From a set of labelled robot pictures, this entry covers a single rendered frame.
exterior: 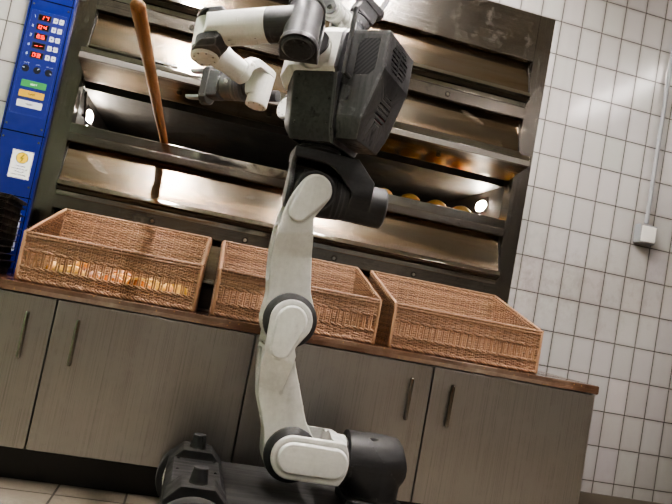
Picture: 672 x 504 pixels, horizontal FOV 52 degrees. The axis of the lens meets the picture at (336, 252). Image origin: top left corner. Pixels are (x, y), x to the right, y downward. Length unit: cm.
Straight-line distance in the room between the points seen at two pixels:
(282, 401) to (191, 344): 46
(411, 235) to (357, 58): 119
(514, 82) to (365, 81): 142
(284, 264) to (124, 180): 110
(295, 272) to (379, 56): 60
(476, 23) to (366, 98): 143
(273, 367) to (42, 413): 77
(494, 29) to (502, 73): 19
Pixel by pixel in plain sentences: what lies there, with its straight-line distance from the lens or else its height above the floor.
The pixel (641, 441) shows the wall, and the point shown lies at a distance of 341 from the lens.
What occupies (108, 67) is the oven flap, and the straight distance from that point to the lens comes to 273.
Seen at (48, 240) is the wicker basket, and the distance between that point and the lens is 227.
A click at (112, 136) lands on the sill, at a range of 279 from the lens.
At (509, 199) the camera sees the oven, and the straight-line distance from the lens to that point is 304.
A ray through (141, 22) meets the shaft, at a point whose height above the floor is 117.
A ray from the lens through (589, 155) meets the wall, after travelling 325.
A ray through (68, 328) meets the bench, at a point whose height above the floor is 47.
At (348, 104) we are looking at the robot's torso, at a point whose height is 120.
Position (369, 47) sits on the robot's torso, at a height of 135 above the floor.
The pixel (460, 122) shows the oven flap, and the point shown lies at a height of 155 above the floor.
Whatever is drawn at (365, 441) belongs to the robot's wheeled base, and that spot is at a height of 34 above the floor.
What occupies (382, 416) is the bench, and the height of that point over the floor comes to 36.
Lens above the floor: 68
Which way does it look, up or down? 5 degrees up
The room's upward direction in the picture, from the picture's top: 11 degrees clockwise
